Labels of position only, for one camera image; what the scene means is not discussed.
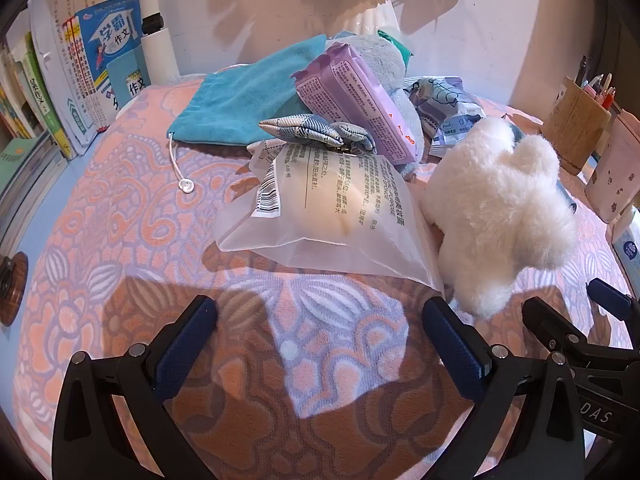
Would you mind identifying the white blue tissue pack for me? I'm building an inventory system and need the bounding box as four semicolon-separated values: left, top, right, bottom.
611;204;640;283

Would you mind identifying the row of books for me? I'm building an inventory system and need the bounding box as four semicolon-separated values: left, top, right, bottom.
0;0;151;241

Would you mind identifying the purple tissue packet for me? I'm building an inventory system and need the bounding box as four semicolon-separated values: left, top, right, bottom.
291;42;426;163

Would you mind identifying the blue cartoon printed packet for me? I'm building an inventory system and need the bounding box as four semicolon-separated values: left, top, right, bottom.
405;76;481;126

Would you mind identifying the patterned fabric bow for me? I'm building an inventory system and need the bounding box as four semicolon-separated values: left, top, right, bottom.
258;112;377;153

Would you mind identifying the grey-blue plush toy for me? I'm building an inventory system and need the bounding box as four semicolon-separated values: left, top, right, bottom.
325;30;426;181

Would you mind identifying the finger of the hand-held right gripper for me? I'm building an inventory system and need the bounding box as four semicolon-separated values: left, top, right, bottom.
586;277;640;323
521;297;640;369

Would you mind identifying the round wooden disc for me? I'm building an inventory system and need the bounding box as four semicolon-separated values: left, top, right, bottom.
0;252;29;326

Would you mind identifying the white ribbed vase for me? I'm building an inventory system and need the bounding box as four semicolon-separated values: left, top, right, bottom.
282;0;401;43

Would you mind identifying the wooden pen holder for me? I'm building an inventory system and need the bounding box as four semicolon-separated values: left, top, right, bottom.
542;76;613;176

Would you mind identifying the white fluffy plush toy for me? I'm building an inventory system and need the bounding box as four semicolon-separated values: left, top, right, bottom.
419;116;580;320

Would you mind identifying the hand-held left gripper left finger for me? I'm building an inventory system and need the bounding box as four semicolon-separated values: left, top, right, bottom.
51;294;226;480

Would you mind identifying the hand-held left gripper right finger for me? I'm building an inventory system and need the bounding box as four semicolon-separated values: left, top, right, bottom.
422;296;586;480

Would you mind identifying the teal drawstring pouch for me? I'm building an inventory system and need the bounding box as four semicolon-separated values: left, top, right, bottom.
166;34;331;195

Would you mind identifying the translucent plastic bag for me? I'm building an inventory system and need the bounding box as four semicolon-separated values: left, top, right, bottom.
214;137;446;293

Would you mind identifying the pink pencil case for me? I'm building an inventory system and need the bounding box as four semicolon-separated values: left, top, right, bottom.
584;109;640;224

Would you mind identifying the blue white labelled packet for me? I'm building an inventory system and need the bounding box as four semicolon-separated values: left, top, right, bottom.
429;109;487;158

